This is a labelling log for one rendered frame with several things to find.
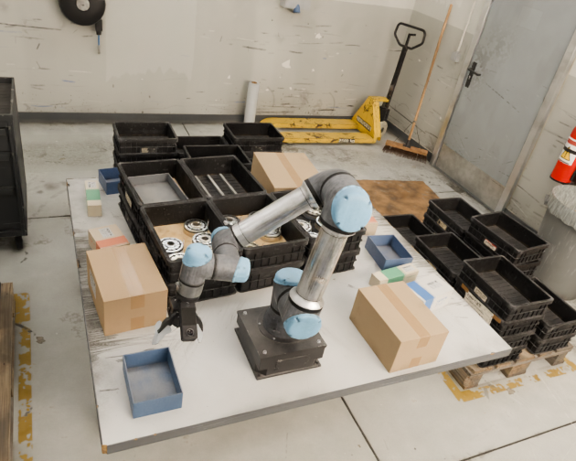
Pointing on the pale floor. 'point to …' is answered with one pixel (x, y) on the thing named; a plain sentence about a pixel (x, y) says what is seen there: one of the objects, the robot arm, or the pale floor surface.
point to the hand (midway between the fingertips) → (176, 345)
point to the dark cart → (2, 160)
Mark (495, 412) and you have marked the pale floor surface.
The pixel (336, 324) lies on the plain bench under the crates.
